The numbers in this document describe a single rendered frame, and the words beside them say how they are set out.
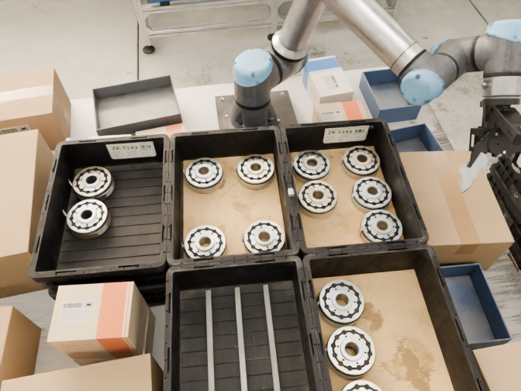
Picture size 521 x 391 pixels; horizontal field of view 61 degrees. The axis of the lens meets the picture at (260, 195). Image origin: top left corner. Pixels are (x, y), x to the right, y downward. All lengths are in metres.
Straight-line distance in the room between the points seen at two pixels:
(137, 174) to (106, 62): 1.87
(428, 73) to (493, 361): 0.59
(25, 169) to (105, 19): 2.29
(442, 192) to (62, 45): 2.69
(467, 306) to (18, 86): 1.49
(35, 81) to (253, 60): 0.72
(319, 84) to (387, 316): 0.84
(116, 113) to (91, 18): 2.00
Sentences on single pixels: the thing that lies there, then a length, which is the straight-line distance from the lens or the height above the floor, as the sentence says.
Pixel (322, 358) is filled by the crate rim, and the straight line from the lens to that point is 0.91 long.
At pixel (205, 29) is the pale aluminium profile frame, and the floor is 0.13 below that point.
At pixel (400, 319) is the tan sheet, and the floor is 0.83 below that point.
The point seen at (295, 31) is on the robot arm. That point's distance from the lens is 1.33.
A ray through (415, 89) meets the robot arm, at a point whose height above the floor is 1.20.
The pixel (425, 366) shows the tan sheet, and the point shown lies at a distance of 1.07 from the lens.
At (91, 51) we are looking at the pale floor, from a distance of 3.21.
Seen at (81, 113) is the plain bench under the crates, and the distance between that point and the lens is 1.71.
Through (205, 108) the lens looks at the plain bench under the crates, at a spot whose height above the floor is 0.70.
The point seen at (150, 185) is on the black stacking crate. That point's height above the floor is 0.83.
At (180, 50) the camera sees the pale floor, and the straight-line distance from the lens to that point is 3.07.
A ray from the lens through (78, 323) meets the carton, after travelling 1.00.
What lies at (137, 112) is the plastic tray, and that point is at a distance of 1.57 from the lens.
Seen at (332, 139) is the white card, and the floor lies 0.87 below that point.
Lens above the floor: 1.81
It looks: 55 degrees down
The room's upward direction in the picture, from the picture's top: straight up
